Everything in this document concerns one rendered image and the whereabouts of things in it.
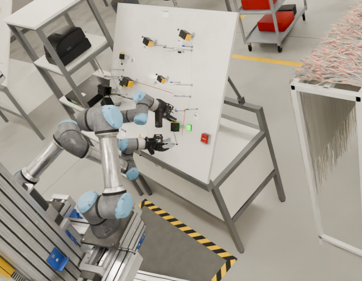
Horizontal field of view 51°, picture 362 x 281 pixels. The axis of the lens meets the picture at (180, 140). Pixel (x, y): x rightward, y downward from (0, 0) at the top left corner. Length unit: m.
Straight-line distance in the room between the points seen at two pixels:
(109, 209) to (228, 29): 1.18
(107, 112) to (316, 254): 1.87
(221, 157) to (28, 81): 3.25
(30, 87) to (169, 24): 3.00
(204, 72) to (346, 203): 1.57
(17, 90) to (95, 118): 3.44
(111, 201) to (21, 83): 3.57
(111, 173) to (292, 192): 1.89
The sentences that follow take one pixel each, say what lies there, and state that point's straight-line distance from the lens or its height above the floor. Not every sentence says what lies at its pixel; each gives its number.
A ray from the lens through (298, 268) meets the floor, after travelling 2.96.
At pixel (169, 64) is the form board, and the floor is 1.39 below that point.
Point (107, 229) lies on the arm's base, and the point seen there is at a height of 1.19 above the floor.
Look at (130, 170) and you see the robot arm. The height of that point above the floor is 1.19.
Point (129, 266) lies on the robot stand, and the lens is 1.99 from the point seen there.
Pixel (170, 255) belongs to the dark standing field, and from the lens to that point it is 3.27.
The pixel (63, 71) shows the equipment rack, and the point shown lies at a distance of 3.00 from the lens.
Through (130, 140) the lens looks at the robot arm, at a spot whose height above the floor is 1.26.
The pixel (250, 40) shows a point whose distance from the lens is 5.11.
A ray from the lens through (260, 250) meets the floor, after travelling 3.07.
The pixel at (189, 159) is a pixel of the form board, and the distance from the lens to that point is 2.47.
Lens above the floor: 2.59
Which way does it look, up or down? 39 degrees down
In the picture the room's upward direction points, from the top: 25 degrees counter-clockwise
